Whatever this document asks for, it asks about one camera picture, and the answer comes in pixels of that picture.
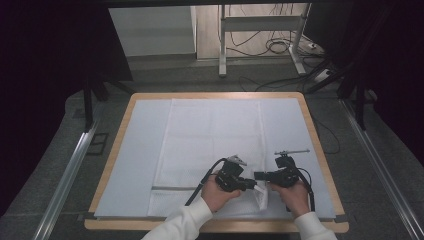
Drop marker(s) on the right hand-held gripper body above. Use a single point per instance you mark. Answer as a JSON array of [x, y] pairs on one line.
[[286, 170]]

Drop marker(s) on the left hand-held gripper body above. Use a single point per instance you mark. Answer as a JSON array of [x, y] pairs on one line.
[[231, 175]]

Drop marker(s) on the white cloth sheet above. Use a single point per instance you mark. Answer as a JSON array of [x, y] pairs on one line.
[[210, 150]]

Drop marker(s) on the person's left hand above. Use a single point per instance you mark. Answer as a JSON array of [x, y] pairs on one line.
[[215, 193]]

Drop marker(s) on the person's right hand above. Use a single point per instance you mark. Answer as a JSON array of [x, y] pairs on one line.
[[293, 198]]

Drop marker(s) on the white table cover sheet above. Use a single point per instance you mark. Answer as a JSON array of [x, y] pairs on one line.
[[133, 160]]

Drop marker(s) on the white power strip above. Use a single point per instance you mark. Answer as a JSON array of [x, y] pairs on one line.
[[322, 75]]

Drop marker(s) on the black metal stand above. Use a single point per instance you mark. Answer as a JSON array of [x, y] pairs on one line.
[[88, 106], [360, 100]]

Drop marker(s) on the wooden table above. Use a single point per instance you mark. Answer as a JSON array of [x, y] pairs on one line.
[[110, 166]]

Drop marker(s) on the black floor plate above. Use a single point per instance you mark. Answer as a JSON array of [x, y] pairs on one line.
[[98, 143]]

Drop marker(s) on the black curtain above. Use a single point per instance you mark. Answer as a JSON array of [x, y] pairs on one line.
[[50, 83], [393, 66]]

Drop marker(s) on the white cabinet panel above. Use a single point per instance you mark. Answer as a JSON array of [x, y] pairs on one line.
[[153, 31]]

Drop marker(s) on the aluminium floor rail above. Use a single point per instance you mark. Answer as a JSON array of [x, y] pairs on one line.
[[66, 180], [383, 170]]

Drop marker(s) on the white metal desk frame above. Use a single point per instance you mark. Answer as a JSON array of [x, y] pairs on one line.
[[260, 23]]

